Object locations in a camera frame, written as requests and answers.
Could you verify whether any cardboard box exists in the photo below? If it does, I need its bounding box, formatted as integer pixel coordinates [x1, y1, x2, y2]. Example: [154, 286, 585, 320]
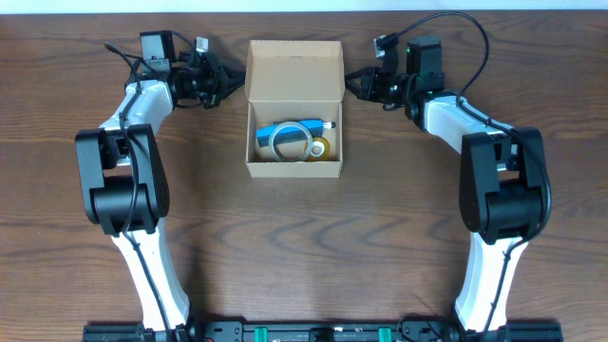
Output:
[244, 40, 345, 178]

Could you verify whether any small yellow tape roll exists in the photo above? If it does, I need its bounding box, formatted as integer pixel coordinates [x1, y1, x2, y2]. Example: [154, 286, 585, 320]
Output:
[307, 137, 331, 162]

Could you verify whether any blue plastic tape dispenser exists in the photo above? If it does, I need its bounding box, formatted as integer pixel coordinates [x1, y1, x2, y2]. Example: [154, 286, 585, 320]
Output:
[256, 119, 326, 147]

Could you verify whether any large clear tape roll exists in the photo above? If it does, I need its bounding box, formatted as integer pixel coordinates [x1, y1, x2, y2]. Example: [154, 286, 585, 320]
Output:
[269, 122, 314, 162]

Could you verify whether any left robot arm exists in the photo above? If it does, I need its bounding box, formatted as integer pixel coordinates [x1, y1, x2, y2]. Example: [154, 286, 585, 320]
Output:
[75, 52, 245, 341]

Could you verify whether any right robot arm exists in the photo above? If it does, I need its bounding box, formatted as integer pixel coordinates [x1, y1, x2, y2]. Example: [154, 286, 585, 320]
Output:
[345, 43, 550, 341]

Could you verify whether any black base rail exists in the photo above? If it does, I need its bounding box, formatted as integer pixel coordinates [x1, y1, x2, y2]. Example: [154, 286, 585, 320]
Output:
[82, 319, 564, 342]

